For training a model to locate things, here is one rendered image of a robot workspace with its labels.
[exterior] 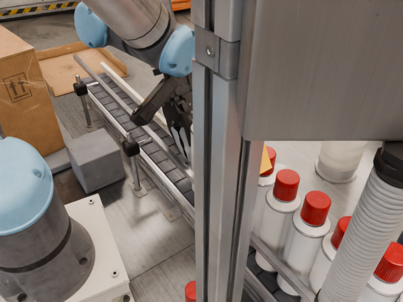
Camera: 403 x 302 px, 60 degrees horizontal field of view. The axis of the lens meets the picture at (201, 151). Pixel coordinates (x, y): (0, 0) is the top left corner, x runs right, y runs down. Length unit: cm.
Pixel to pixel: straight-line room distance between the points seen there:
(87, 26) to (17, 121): 34
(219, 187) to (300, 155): 57
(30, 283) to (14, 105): 43
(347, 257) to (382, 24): 18
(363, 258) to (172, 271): 45
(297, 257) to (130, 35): 38
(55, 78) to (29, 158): 89
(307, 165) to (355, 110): 63
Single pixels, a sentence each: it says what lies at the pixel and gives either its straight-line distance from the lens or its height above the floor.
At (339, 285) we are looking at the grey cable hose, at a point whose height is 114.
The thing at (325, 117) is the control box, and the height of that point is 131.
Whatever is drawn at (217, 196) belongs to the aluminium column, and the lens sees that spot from 31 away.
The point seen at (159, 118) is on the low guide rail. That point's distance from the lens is 90.
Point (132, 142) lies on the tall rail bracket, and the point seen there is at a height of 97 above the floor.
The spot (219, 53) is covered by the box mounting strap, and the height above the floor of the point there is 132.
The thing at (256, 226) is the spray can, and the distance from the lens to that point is 62.
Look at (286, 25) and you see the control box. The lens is 19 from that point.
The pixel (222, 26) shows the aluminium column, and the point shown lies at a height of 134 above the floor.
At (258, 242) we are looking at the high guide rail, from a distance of 57.
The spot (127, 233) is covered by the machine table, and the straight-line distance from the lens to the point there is 75.
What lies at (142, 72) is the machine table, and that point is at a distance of 131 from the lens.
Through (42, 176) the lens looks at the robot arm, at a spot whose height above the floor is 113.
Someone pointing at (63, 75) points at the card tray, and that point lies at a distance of 136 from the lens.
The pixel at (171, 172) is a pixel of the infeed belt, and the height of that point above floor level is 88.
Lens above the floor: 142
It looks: 40 degrees down
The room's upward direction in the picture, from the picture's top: straight up
